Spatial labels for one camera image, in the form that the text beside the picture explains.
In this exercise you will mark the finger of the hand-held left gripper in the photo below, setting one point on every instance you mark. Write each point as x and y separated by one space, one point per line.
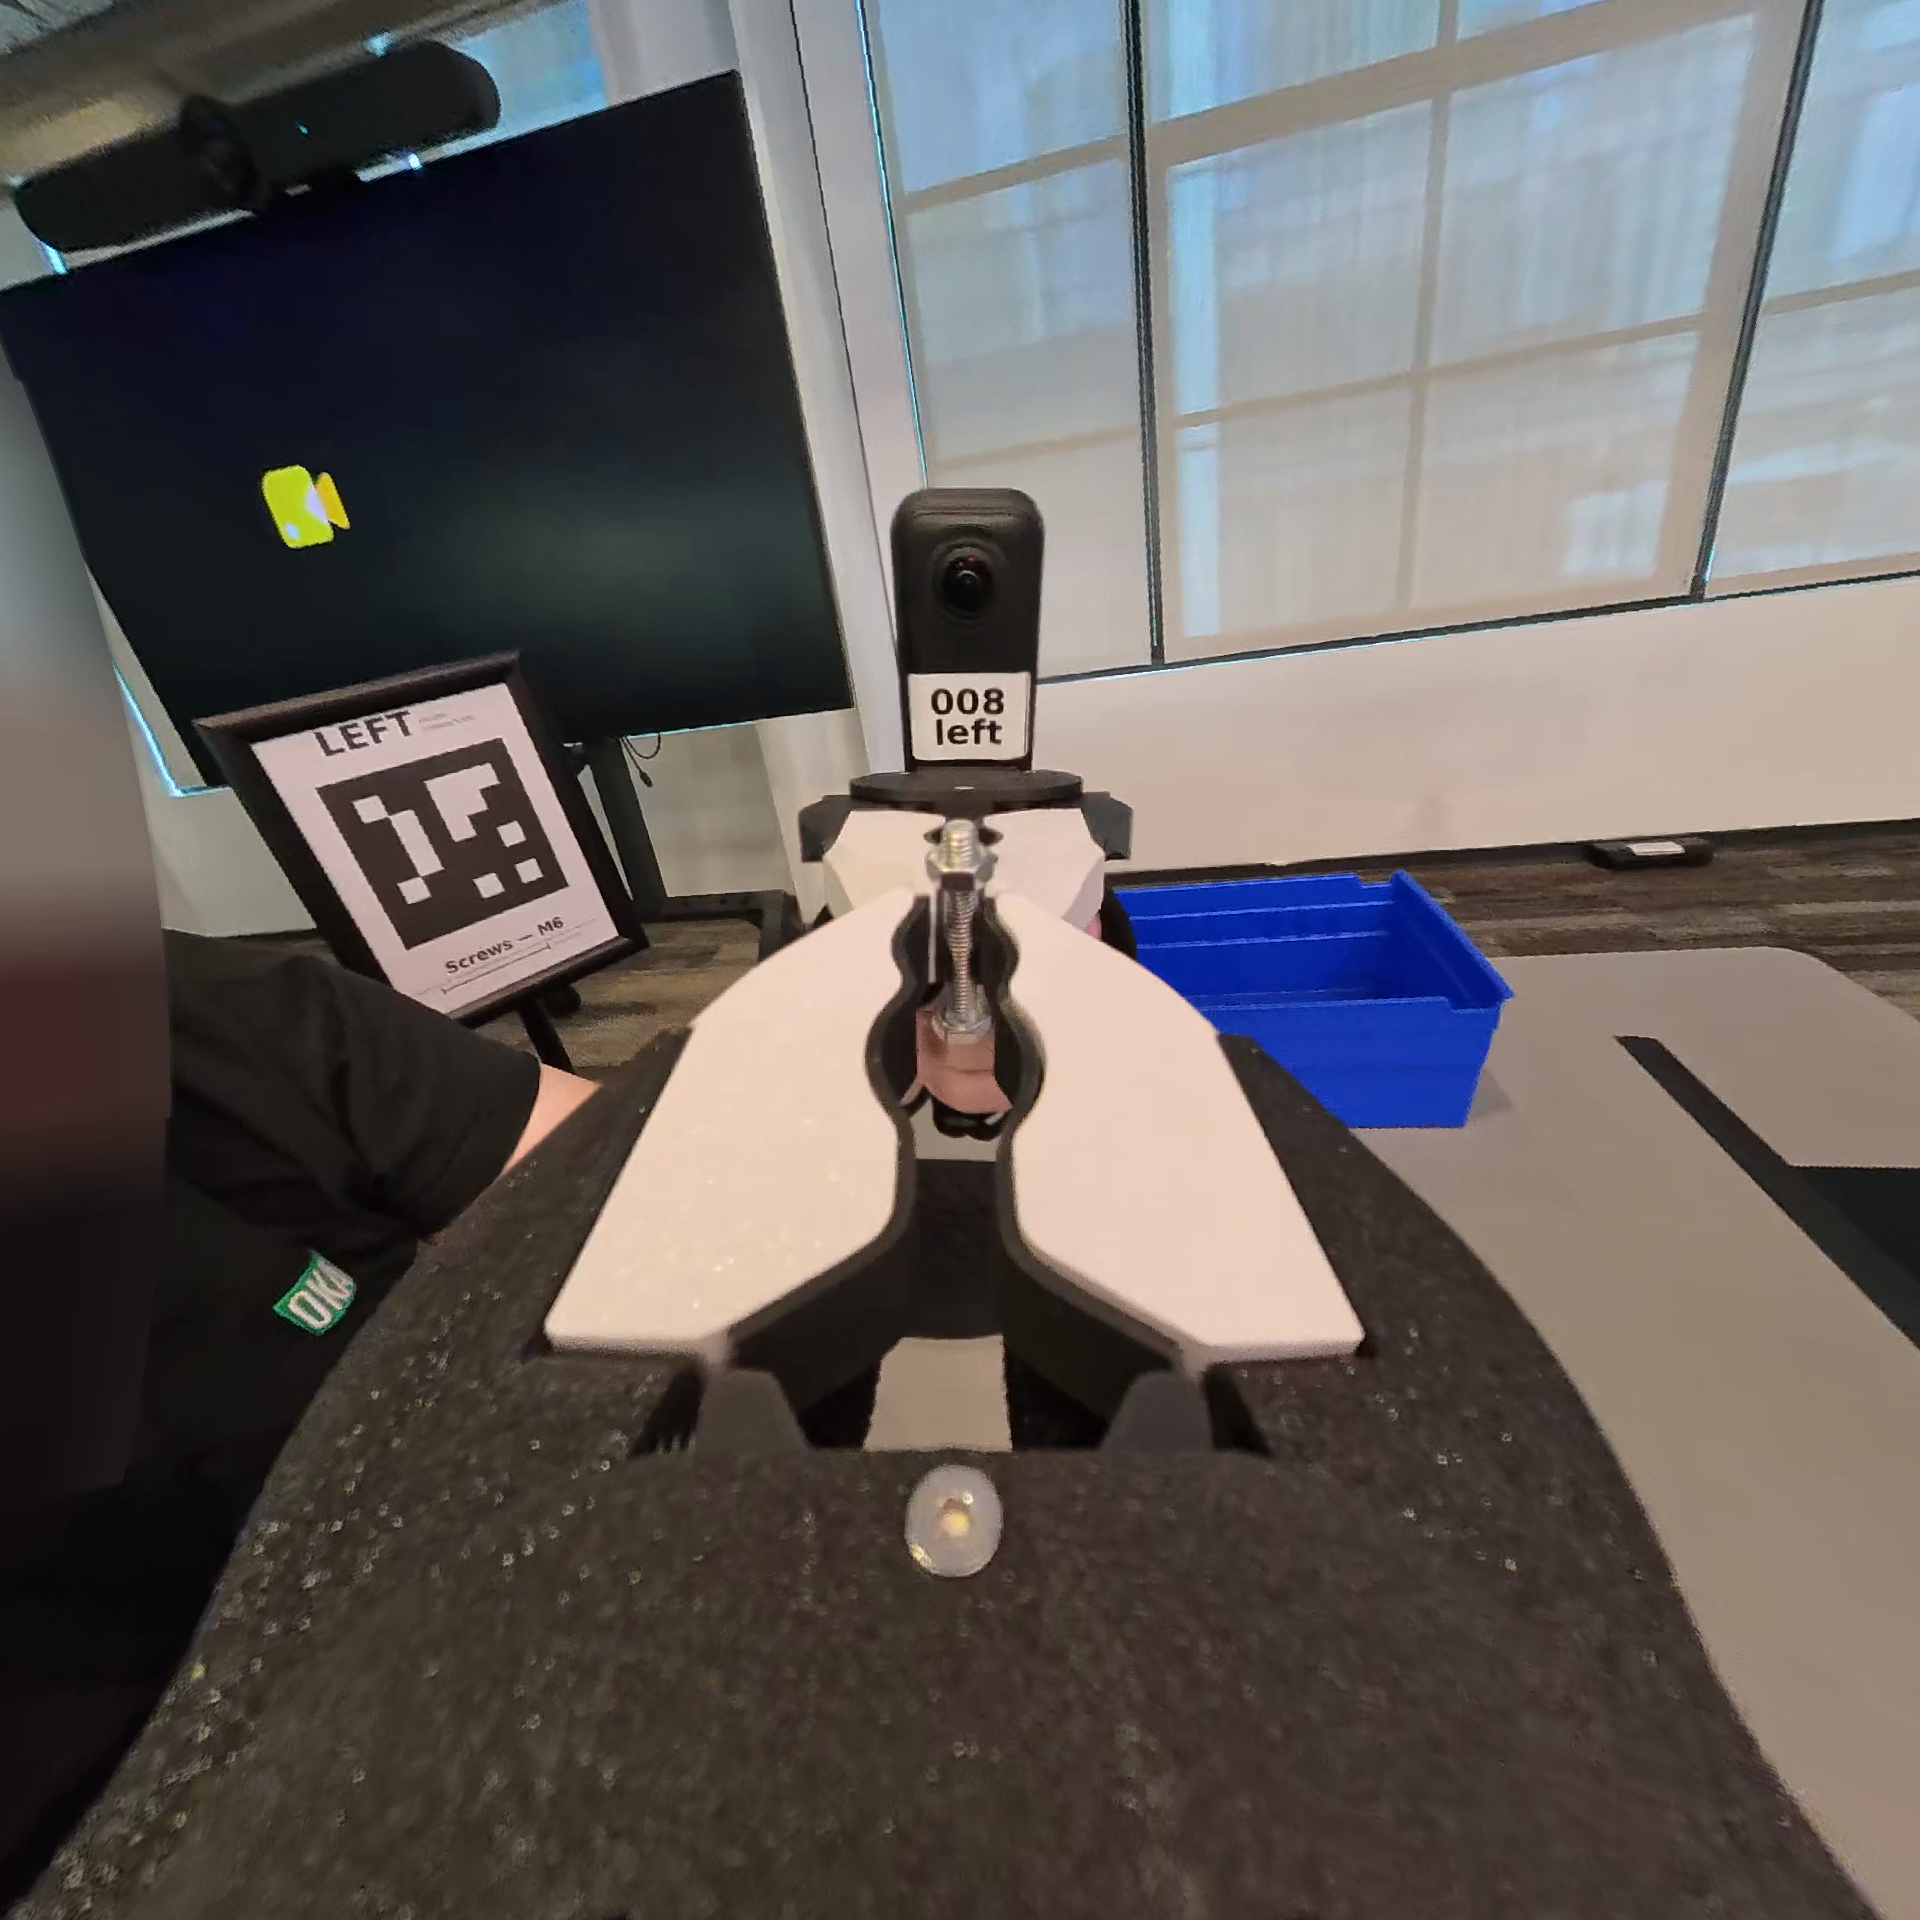
1050 861
869 861

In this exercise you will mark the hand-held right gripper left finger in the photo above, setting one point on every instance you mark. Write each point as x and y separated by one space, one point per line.
735 1170

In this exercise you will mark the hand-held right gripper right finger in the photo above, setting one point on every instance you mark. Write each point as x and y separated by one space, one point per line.
1172 1185

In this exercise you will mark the silver hex nut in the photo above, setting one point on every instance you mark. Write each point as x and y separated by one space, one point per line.
956 857

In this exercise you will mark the silver bolt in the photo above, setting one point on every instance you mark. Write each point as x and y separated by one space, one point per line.
956 945

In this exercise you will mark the blue plastic bin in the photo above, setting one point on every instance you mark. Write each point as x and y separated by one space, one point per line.
1319 991

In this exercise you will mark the grey desk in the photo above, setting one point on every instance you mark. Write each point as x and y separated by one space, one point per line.
1651 1349

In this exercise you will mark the person's left hand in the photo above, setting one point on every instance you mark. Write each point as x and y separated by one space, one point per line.
961 1076

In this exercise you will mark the black rolling stand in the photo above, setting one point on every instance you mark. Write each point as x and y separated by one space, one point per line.
645 856

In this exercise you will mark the black framed poster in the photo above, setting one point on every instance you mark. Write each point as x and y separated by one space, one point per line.
435 839

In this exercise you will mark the white framed window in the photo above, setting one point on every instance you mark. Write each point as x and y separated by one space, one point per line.
1426 299

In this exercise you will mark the black floor power box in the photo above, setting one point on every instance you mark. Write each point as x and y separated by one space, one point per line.
1651 852

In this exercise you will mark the black video conference bar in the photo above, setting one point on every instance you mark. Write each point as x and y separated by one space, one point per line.
255 141

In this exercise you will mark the black wall screen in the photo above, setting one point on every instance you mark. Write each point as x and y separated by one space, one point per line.
452 450

